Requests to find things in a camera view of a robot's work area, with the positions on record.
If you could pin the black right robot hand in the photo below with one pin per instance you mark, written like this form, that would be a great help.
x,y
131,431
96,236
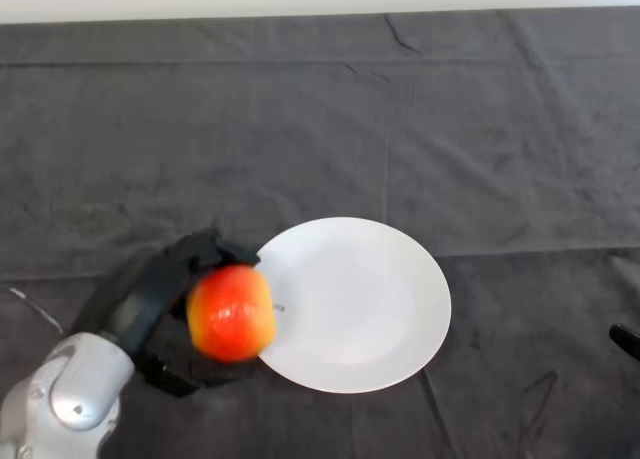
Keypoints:
x,y
627,341

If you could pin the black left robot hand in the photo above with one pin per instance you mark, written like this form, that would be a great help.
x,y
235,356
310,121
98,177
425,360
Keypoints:
x,y
150,304

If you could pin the red yellow apple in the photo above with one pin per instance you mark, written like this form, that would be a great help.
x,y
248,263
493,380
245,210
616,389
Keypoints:
x,y
232,314

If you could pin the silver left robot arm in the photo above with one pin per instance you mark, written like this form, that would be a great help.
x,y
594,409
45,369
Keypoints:
x,y
65,394

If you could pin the white round plate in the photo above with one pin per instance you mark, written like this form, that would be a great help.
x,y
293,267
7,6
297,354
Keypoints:
x,y
360,304

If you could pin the black table cloth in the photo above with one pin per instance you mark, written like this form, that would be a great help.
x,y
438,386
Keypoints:
x,y
350,129

